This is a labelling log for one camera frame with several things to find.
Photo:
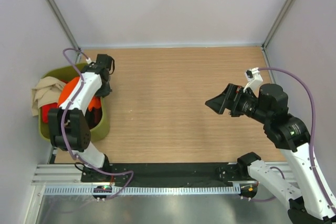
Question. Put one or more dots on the left corner aluminium post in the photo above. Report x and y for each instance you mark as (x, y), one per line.
(62, 22)

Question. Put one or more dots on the white slotted cable duct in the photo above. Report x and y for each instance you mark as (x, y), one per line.
(138, 191)

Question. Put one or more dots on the right corner aluminium post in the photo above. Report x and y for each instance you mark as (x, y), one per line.
(274, 28)

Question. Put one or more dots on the aluminium frame rail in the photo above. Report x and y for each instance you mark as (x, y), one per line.
(56, 174)

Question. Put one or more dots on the beige t shirt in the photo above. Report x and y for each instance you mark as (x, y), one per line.
(46, 91)

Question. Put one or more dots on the red t shirt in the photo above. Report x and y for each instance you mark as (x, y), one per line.
(47, 112)

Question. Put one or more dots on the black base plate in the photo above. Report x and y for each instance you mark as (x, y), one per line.
(167, 174)

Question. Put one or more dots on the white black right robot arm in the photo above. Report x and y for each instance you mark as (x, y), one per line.
(305, 203)

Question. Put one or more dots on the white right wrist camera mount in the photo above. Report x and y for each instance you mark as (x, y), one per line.
(254, 79)

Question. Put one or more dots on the orange t shirt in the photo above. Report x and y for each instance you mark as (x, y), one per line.
(71, 90)

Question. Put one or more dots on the green plastic tub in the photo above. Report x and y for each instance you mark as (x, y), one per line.
(97, 133)

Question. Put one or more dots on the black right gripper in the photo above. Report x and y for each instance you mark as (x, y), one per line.
(230, 99)

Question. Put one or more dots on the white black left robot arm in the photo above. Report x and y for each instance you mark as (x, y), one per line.
(68, 127)

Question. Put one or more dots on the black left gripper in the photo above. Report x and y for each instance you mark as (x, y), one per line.
(104, 91)

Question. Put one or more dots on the corner aluminium post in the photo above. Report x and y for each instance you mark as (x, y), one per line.
(274, 28)
(62, 22)

